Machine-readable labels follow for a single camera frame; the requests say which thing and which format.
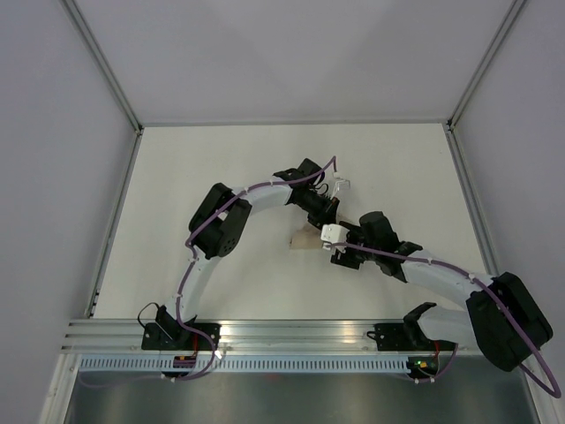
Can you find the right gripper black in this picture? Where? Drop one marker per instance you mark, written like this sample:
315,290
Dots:
346,259

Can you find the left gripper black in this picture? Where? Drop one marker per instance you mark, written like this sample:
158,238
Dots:
328,213

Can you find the beige cloth napkin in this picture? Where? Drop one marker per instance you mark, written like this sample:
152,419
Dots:
307,238

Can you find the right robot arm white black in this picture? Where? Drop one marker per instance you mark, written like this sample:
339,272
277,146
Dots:
495,314

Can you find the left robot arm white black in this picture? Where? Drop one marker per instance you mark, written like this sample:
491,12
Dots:
214,232

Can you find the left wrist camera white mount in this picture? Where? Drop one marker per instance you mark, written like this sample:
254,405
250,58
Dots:
340,185

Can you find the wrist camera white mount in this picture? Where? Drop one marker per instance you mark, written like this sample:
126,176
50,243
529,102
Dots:
340,185
333,237

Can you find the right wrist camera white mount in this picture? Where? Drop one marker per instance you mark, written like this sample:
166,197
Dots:
333,237

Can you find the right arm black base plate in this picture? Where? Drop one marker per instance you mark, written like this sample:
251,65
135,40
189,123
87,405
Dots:
400,337

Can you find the aluminium mounting rail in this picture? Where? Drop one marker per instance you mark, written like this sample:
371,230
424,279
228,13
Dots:
347,337

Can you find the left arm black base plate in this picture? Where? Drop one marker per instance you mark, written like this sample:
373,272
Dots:
156,339

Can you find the right aluminium frame post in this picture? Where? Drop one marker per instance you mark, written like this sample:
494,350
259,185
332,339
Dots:
503,31

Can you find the aluminium frame post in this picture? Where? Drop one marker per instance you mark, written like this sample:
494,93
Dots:
503,31
94,49

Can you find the white slotted cable duct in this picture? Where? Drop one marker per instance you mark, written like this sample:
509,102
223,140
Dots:
249,363

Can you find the left aluminium frame post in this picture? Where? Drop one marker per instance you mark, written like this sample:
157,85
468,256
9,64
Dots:
94,49

